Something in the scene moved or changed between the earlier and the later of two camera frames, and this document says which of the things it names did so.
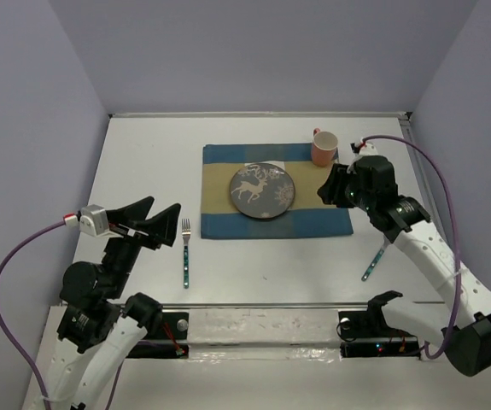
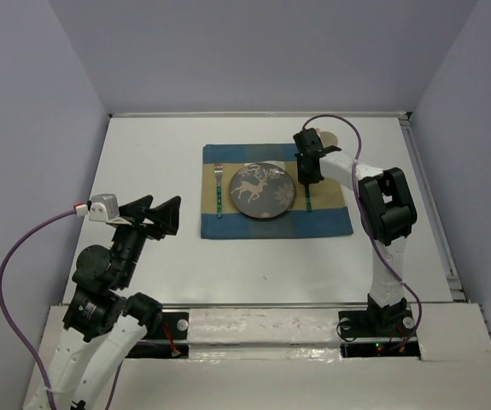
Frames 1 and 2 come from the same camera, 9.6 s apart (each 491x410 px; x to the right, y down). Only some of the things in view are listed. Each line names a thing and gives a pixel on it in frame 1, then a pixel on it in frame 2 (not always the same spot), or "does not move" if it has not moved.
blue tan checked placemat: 309,216 does not move
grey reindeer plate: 262,190 does not move
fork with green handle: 186,231 -> 218,171
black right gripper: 330,190 -> 304,178
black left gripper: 162,226 does not move
